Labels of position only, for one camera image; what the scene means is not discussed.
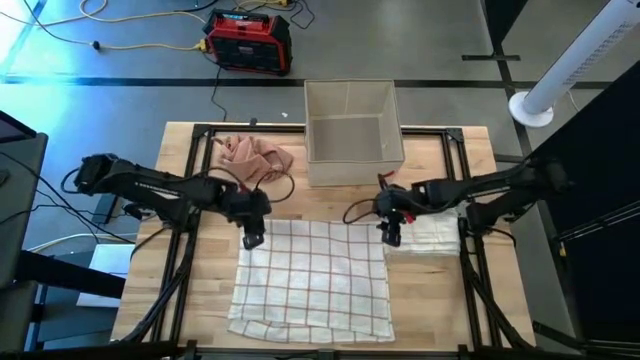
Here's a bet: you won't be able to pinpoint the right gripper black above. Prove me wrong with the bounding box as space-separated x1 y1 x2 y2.
375 182 426 248

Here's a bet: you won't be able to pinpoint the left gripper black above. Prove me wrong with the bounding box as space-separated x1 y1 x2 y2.
222 182 273 251

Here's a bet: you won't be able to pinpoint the white towel grey plaid lines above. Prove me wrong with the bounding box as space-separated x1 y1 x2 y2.
384 207 462 258

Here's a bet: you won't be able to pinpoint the white towel red check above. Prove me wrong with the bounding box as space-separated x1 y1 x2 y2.
227 218 396 345

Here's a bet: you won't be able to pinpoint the pink towel white stripes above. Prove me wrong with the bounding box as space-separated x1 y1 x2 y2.
213 133 296 185

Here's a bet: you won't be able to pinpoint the beige fabric storage box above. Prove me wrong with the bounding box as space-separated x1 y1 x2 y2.
303 78 406 188

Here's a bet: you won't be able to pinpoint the white flat panel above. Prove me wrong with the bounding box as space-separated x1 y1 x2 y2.
76 243 136 309

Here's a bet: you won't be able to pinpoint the black power brick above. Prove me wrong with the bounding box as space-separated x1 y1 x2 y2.
92 192 120 225

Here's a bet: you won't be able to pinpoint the red black power station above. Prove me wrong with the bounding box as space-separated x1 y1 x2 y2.
202 8 294 77

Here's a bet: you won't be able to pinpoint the black partition screen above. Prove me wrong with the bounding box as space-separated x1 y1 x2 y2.
529 62 640 346

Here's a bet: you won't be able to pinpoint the black side desk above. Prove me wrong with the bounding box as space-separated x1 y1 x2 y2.
0 109 127 351

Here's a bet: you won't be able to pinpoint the black floor stand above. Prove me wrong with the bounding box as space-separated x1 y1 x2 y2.
460 0 529 86

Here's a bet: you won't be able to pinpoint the white tower fan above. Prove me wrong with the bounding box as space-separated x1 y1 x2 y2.
508 0 640 129

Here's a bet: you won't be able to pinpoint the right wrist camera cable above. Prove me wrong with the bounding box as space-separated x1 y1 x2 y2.
342 197 384 226

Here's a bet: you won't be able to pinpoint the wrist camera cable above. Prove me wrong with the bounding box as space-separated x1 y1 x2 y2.
199 166 297 205
342 197 384 226

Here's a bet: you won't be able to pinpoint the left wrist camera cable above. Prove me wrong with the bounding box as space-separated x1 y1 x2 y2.
199 166 297 205

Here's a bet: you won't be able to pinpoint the white floor cable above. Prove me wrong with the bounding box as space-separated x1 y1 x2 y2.
27 231 141 254

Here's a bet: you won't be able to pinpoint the black power cord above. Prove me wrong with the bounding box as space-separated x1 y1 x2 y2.
209 64 229 124

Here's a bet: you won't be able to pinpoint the left arm thick black cable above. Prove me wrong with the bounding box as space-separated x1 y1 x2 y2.
60 167 84 196

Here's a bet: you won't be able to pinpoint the yellow floor cable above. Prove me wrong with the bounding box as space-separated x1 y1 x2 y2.
0 0 211 54

